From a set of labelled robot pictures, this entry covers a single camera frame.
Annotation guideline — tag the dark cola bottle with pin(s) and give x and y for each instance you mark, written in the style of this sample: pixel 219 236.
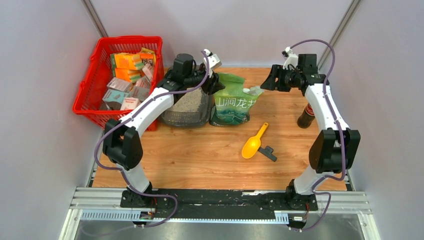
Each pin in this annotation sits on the dark cola bottle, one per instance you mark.
pixel 306 118

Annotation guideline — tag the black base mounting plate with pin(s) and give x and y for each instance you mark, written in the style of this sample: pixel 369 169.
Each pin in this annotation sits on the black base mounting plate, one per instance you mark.
pixel 218 203

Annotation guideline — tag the red plastic shopping basket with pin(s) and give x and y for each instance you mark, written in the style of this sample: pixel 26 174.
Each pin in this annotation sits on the red plastic shopping basket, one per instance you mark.
pixel 88 101

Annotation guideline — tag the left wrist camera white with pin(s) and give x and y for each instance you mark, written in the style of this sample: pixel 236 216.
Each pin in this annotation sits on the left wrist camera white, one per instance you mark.
pixel 212 60

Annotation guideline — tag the teal grey box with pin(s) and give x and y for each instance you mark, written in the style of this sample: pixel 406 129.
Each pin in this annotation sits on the teal grey box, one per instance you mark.
pixel 114 99

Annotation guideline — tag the black bag clip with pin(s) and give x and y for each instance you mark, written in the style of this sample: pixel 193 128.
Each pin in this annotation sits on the black bag clip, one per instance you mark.
pixel 268 152

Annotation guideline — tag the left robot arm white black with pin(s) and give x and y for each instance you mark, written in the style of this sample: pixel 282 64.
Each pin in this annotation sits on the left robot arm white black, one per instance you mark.
pixel 121 141

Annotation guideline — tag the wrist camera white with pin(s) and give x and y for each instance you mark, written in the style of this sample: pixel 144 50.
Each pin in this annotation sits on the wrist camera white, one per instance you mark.
pixel 291 59
pixel 212 60

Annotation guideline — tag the green litter bag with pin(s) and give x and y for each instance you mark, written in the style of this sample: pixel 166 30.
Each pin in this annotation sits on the green litter bag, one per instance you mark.
pixel 233 103

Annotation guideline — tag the yellow plastic scoop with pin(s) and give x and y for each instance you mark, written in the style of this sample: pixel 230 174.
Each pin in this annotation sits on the yellow plastic scoop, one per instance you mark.
pixel 253 144

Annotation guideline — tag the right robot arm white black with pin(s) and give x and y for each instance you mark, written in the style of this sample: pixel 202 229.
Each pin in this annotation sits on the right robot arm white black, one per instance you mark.
pixel 335 147

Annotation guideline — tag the aluminium frame rail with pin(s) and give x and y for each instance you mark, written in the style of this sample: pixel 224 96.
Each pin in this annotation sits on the aluminium frame rail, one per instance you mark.
pixel 95 213

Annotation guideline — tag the pink grey box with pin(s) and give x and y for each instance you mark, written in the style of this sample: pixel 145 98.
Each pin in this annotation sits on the pink grey box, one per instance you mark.
pixel 121 85

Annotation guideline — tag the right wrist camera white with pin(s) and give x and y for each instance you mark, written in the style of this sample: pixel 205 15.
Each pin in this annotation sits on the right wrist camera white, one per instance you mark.
pixel 291 59

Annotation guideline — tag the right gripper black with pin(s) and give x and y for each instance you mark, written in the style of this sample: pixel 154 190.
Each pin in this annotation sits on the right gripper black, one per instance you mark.
pixel 277 71

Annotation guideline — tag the yellow patterned packet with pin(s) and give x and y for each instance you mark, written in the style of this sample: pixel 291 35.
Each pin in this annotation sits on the yellow patterned packet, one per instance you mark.
pixel 148 56

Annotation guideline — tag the white pink sponge box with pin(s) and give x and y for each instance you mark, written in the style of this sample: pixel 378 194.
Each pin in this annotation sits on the white pink sponge box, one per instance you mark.
pixel 130 103

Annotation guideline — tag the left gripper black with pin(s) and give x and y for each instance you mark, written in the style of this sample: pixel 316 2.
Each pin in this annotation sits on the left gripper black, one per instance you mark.
pixel 217 86

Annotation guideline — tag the orange sponge pack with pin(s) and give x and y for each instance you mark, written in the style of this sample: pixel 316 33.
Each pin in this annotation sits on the orange sponge pack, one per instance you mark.
pixel 128 75
pixel 129 61

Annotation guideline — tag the grey litter box tray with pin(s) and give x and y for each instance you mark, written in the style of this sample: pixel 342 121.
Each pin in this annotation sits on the grey litter box tray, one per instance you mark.
pixel 192 110

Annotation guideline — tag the orange sponge pack upper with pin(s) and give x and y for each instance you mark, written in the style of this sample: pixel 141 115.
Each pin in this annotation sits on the orange sponge pack upper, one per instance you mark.
pixel 129 61

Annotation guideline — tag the orange sponge pack lower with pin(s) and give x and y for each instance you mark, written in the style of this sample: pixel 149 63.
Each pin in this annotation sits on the orange sponge pack lower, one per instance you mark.
pixel 128 75

